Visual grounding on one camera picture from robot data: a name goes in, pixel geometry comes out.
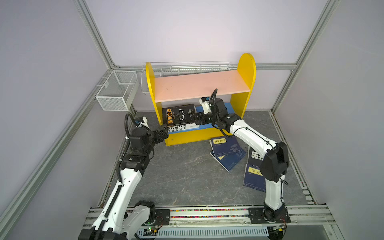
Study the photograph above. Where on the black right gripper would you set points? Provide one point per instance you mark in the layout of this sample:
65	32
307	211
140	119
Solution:
201	116

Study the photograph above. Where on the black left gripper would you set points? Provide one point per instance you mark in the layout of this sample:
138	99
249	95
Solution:
163	133

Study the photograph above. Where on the white book black text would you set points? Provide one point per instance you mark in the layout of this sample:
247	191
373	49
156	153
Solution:
182	127

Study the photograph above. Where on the black book yellow characters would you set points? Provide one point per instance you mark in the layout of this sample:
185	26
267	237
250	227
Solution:
179	115

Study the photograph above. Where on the dark book white characters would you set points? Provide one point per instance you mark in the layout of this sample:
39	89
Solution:
254	159

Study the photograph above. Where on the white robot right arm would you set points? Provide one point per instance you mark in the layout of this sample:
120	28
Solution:
275	160

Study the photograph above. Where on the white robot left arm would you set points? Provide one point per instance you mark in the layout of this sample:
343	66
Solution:
114	223

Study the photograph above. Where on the dark blue book top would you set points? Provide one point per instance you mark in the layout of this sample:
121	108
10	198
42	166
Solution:
222	146

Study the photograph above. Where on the yellow wooden bookshelf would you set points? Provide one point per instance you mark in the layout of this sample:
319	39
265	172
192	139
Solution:
238	83

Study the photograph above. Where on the dark blue book under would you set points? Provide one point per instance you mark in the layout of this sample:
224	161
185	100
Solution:
228	162

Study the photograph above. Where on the white mesh basket box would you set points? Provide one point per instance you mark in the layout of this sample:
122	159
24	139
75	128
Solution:
118	91

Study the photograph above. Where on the blue book yellow label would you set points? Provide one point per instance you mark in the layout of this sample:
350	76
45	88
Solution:
254	179

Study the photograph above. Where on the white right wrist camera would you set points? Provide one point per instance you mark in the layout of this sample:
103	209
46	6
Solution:
204	102

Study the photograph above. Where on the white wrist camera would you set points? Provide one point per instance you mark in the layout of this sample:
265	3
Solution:
141	122
204	102

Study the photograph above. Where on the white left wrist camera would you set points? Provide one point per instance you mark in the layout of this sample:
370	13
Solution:
141	122

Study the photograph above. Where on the white wire rack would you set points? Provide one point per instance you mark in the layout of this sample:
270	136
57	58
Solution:
169	69

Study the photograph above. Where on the white vented cable duct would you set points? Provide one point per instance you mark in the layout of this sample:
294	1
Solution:
204	233

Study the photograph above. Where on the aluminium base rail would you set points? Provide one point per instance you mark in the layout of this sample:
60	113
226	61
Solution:
242	216

